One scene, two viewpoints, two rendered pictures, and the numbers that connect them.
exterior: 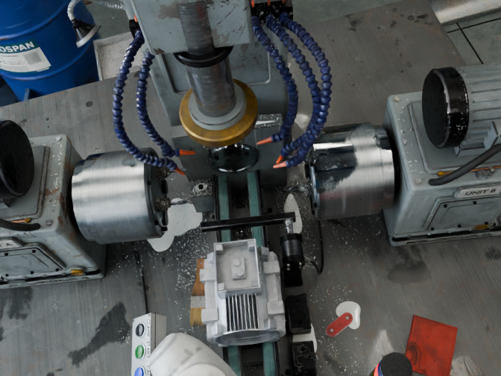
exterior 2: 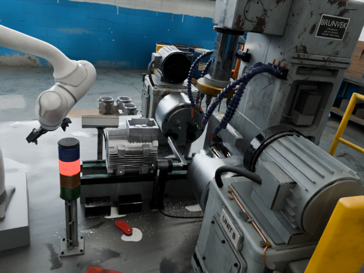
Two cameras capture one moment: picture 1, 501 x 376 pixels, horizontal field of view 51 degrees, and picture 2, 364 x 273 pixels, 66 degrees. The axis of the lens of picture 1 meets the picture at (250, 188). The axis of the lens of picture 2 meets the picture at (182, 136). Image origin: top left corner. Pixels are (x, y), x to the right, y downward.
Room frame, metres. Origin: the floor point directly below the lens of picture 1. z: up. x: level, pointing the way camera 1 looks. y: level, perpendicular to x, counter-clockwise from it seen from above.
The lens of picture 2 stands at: (0.12, -0.99, 1.62)
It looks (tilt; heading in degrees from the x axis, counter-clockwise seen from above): 25 degrees down; 65
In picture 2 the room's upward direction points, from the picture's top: 9 degrees clockwise
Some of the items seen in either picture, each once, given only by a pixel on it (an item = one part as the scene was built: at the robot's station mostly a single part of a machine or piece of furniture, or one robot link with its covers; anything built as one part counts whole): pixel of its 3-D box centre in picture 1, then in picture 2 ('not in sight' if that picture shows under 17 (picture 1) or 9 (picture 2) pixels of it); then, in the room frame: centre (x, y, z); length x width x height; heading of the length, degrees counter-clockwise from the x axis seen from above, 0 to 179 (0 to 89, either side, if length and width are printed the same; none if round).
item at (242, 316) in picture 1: (243, 297); (130, 150); (0.38, 0.07, 1.02); 0.20 x 0.19 x 0.19; 176
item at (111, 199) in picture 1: (106, 198); (177, 114); (0.72, 0.39, 1.04); 0.37 x 0.25 x 0.25; 85
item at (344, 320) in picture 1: (339, 324); (123, 227); (0.32, -0.17, 0.81); 0.09 x 0.03 x 0.02; 117
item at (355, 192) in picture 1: (355, 169); (228, 187); (0.67, -0.29, 1.04); 0.41 x 0.25 x 0.25; 85
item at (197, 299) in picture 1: (200, 292); not in sight; (0.49, 0.20, 0.80); 0.21 x 0.05 x 0.01; 171
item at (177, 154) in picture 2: (247, 222); (176, 152); (0.58, 0.02, 1.01); 0.26 x 0.04 x 0.03; 85
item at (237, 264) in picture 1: (238, 269); (141, 130); (0.42, 0.06, 1.11); 0.12 x 0.11 x 0.07; 176
